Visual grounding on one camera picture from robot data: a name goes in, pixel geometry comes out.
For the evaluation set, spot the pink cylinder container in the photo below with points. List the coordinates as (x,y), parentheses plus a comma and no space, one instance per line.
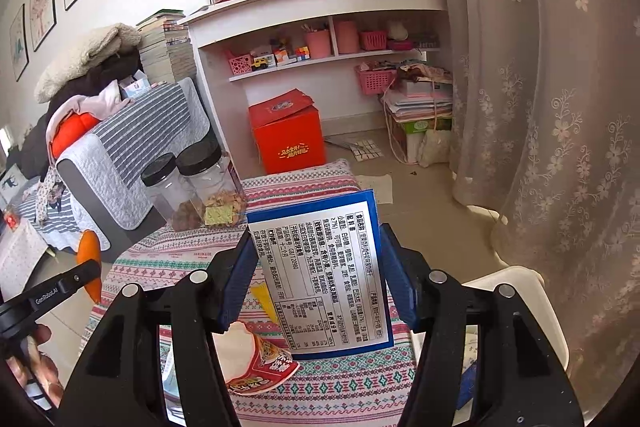
(346,37)

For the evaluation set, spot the white blue small box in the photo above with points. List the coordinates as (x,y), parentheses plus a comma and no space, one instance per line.
(135,87)

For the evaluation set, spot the blue food box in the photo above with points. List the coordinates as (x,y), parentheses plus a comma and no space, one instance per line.
(320,277)

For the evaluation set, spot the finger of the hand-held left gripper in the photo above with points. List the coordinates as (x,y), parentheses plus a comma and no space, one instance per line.
(80,274)

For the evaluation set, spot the person's left hand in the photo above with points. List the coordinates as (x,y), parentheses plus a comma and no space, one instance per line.
(37,372)

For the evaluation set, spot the white plastic bin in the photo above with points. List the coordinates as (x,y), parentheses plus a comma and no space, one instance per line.
(520,282)

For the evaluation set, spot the small red toy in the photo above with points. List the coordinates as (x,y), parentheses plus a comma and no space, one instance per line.
(11,221)

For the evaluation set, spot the pink pen holder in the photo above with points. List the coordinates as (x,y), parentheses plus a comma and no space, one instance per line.
(318,44)

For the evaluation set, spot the framed blue bird picture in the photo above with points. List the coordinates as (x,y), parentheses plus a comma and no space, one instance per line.
(18,42)

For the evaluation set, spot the white dotted cloth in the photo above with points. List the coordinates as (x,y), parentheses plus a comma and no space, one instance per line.
(20,257)

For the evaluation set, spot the framed pink tree picture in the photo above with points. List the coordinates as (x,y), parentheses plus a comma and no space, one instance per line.
(42,2)

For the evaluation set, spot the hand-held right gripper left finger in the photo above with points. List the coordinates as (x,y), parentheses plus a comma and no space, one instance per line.
(237,277)

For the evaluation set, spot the grey sofa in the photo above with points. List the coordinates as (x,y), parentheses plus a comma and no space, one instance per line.
(125,237)

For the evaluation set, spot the orange peel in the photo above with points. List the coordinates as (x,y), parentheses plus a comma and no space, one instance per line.
(90,252)

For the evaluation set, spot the blue striped seat cover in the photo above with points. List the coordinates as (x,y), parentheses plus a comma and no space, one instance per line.
(65,232)

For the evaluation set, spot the stack of papers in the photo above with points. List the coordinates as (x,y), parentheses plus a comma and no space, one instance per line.
(415,104)

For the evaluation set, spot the small clear jar black lid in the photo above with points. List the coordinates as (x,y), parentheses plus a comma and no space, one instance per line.
(170,197)

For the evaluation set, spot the white printed cushion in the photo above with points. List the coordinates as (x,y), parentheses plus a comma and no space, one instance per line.
(12,184)

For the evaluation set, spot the green white cardboard box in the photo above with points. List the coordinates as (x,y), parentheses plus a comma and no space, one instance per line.
(417,127)

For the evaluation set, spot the pink lattice box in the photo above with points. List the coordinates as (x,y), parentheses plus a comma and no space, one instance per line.
(240,66)

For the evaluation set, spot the yellow toy car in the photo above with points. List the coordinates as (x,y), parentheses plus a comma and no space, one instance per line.
(259,64)

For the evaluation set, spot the white floral lace curtain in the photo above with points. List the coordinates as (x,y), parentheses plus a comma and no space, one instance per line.
(550,107)

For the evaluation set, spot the cream fleece blanket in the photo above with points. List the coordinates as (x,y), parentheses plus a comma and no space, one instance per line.
(85,57)

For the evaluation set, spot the white plush toy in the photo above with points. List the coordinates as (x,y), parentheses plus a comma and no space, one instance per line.
(399,33)

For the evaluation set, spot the orange cushion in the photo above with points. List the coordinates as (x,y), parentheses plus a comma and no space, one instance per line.
(72,132)

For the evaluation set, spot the stack of books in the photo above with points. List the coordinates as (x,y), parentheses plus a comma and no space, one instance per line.
(167,57)

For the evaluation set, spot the grey striped blanket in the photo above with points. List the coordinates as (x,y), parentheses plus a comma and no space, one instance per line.
(140,122)

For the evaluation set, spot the cream tote bag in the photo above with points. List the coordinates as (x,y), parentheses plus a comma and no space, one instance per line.
(434,149)

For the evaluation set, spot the white quilted sofa cover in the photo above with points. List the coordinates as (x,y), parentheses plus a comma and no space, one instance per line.
(95,172)

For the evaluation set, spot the sheet of paper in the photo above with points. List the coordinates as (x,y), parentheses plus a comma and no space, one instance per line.
(377,189)

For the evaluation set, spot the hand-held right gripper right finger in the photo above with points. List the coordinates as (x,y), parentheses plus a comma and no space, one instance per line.
(400,277)

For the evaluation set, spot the dark clothing pile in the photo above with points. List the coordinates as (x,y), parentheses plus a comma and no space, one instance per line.
(105,74)

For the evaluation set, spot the large clear jar black lid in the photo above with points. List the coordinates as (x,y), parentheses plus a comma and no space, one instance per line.
(215,192)

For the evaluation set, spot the large pink basket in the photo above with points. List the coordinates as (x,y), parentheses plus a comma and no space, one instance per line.
(375,82)

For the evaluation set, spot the red instant noodle bowl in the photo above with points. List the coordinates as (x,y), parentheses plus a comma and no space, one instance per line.
(260,367)

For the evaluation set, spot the floral patterned cloth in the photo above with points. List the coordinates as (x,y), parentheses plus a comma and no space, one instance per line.
(50,197)

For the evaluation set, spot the small pink basket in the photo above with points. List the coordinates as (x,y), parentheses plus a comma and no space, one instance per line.
(372,41)

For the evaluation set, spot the red cardboard box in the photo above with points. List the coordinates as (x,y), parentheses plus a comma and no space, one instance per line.
(290,142)

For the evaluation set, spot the pink garment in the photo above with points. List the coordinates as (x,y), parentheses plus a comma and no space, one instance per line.
(107,99)

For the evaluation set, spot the yellow snack packet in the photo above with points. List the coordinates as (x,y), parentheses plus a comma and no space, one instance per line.
(262,302)

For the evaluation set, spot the tile sample sheet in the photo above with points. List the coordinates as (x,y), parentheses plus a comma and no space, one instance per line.
(365,149)

